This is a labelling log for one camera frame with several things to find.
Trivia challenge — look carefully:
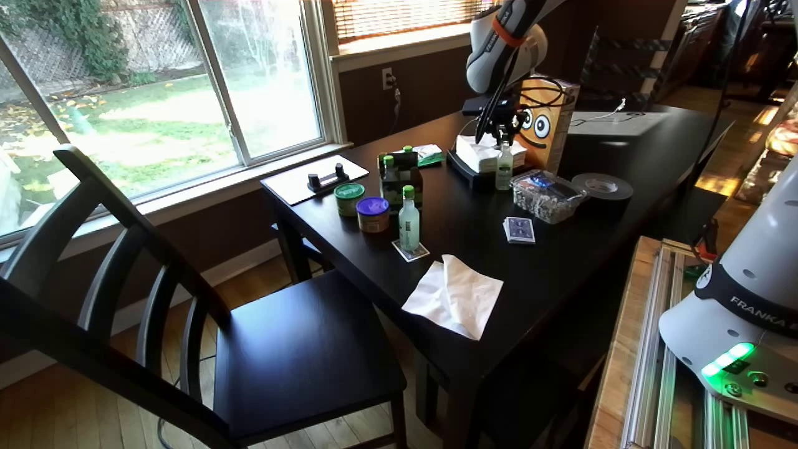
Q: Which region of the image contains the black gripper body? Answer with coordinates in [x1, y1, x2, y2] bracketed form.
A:
[478, 80, 533, 135]

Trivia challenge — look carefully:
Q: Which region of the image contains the brown smiley face box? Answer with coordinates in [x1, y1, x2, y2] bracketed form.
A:
[516, 72, 583, 175]

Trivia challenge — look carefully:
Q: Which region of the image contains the black notebook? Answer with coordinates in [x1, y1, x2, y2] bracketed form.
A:
[447, 150, 505, 191]

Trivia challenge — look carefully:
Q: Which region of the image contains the clear plastic food container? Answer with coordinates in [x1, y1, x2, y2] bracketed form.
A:
[506, 166, 589, 227]

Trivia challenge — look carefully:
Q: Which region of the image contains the blue playing card deck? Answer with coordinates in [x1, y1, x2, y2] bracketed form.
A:
[502, 213, 539, 246]

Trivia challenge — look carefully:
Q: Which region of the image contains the grey round disc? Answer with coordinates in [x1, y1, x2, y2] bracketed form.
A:
[569, 170, 637, 203]

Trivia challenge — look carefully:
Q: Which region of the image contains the white sheet of paper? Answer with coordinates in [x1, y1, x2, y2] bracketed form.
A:
[566, 107, 674, 139]

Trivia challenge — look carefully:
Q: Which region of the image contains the white square coaster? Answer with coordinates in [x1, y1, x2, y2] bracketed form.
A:
[389, 236, 432, 263]

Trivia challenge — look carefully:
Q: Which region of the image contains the purple-lidded jar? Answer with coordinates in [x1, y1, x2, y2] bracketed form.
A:
[354, 195, 394, 236]

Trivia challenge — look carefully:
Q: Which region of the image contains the green-lidded jar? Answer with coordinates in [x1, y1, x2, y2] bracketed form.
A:
[334, 180, 369, 222]

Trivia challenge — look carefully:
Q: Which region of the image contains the bamboo window blind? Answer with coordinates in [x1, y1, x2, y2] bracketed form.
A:
[329, 0, 485, 45]

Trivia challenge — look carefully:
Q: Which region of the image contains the white paper napkin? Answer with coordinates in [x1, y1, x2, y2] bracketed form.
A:
[399, 252, 506, 344]

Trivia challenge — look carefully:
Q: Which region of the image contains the small black dumbbell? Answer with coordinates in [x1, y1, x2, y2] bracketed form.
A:
[305, 162, 352, 195]

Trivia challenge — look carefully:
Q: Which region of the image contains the white flat board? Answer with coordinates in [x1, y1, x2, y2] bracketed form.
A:
[259, 151, 372, 207]

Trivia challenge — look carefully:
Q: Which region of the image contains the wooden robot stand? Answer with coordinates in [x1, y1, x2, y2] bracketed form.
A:
[583, 235, 798, 449]

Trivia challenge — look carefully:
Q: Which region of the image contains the black wooden chair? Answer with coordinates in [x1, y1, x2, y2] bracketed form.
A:
[0, 143, 409, 449]

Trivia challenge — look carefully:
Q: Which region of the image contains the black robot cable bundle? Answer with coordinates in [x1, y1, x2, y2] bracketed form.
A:
[471, 0, 576, 146]

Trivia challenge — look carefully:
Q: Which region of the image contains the black wire rack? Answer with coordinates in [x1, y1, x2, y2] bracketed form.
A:
[576, 21, 668, 109]

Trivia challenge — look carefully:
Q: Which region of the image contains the white window frame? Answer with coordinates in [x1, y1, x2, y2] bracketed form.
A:
[0, 0, 354, 252]

